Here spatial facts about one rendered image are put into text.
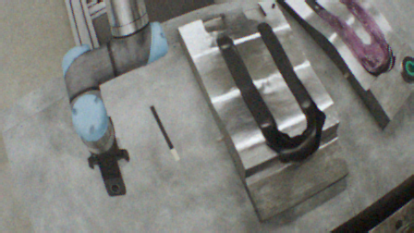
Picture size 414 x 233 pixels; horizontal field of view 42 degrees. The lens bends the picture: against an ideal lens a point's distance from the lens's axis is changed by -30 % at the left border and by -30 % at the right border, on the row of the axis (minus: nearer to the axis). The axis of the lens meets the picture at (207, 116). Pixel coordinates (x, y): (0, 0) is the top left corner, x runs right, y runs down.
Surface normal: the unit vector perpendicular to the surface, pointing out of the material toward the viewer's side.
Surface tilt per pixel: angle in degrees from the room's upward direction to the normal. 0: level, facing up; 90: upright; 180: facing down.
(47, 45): 0
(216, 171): 0
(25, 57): 0
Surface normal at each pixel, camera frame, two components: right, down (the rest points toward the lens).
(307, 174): 0.00, -0.28
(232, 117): -0.18, -0.66
